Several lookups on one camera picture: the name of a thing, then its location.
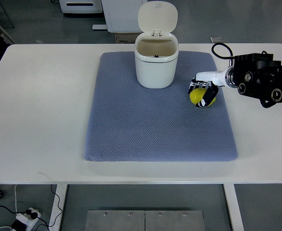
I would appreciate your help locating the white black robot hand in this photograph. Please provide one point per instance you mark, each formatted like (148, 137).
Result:
(209, 80)

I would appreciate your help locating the yellow lemon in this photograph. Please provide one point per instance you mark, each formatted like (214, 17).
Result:
(201, 97)

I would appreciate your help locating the white trash can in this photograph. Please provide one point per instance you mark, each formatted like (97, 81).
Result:
(156, 48)

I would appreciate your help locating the grey floor socket cover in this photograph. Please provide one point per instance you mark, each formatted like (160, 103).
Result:
(216, 39)

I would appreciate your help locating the blue quilted mat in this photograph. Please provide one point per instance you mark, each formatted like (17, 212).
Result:
(129, 122)

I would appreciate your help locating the cardboard box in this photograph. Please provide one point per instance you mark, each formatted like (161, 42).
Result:
(125, 38)

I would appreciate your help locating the white cabinet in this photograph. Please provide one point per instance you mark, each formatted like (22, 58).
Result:
(121, 16)

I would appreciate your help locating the right white table leg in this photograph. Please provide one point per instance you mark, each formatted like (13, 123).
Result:
(233, 207)

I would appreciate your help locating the white table leg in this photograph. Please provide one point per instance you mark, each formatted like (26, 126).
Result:
(59, 192)
(233, 207)

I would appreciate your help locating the white appliance with slot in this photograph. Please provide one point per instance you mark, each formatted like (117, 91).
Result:
(81, 6)

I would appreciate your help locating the metal floor plate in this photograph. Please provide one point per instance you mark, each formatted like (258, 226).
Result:
(144, 220)

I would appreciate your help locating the left white table leg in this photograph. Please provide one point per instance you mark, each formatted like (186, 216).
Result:
(59, 192)

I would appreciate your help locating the white power strip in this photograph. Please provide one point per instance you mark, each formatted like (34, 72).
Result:
(27, 220)

